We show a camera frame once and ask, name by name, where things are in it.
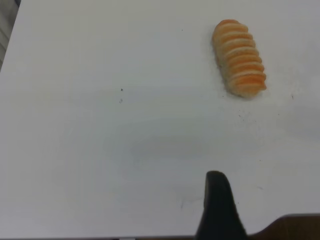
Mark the striped orange bread roll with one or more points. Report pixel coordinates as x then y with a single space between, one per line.
237 60

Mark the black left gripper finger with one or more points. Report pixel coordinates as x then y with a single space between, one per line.
218 212

